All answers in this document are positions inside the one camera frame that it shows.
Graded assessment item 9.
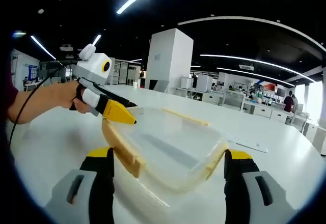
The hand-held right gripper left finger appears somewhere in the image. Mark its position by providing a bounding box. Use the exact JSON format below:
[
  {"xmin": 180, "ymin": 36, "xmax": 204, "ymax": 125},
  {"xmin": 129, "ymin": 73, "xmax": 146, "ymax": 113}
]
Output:
[{"xmin": 44, "ymin": 147, "xmax": 116, "ymax": 224}]

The white square pillar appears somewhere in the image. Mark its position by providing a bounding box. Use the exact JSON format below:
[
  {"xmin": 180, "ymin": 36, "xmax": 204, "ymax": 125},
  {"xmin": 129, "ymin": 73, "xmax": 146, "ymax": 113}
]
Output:
[{"xmin": 144, "ymin": 27, "xmax": 194, "ymax": 94}]

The white desk row with drawers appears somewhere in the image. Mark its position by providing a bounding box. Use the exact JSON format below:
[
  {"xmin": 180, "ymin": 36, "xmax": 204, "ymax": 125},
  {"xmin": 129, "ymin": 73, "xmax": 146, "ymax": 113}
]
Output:
[{"xmin": 175, "ymin": 86, "xmax": 326, "ymax": 156}]

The straight ceiling light strip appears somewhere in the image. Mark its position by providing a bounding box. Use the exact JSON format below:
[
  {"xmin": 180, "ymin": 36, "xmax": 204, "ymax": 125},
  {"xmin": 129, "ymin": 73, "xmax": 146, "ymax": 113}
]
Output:
[
  {"xmin": 200, "ymin": 53, "xmax": 317, "ymax": 82},
  {"xmin": 216, "ymin": 67, "xmax": 296, "ymax": 88}
]

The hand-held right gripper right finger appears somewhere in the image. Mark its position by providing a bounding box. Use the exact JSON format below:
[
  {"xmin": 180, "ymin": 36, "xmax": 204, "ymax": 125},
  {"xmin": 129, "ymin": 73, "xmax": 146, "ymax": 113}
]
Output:
[{"xmin": 223, "ymin": 149, "xmax": 298, "ymax": 224}]

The white power strip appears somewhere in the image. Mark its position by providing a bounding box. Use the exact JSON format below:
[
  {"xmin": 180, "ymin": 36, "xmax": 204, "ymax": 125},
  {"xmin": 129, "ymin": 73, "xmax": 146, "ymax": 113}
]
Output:
[{"xmin": 225, "ymin": 131, "xmax": 269, "ymax": 154}]

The clear plastic storage box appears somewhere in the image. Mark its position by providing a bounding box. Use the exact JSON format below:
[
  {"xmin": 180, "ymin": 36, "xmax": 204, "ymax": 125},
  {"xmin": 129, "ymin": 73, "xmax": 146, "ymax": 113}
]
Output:
[{"xmin": 101, "ymin": 106, "xmax": 230, "ymax": 207}]

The large white appliance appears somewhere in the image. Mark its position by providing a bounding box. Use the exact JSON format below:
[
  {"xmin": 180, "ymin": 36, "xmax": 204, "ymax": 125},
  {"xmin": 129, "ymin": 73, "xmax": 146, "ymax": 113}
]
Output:
[{"xmin": 197, "ymin": 74, "xmax": 213, "ymax": 93}]

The grey office chair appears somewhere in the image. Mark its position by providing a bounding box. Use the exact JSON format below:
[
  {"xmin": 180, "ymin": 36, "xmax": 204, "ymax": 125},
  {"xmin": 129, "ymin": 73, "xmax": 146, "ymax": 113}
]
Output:
[
  {"xmin": 290, "ymin": 110, "xmax": 310, "ymax": 133},
  {"xmin": 224, "ymin": 89, "xmax": 247, "ymax": 110},
  {"xmin": 154, "ymin": 80, "xmax": 171, "ymax": 94}
]

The person's left hand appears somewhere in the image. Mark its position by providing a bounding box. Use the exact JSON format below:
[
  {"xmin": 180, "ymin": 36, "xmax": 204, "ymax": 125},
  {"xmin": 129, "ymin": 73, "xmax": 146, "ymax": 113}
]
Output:
[{"xmin": 56, "ymin": 80, "xmax": 90, "ymax": 115}]

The small white appliance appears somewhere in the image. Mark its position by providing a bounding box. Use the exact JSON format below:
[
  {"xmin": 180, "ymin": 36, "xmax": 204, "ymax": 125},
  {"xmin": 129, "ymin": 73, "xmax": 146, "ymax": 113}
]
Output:
[{"xmin": 181, "ymin": 77, "xmax": 194, "ymax": 91}]

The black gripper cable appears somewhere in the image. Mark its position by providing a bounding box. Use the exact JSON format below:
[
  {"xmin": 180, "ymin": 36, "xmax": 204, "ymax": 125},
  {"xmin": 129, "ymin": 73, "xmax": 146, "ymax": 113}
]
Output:
[{"xmin": 9, "ymin": 67, "xmax": 66, "ymax": 148}]

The clear yellow-rimmed plastic container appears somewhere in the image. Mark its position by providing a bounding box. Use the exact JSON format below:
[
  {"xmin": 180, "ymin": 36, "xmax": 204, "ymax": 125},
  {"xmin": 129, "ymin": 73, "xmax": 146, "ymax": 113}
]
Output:
[{"xmin": 101, "ymin": 105, "xmax": 230, "ymax": 194}]

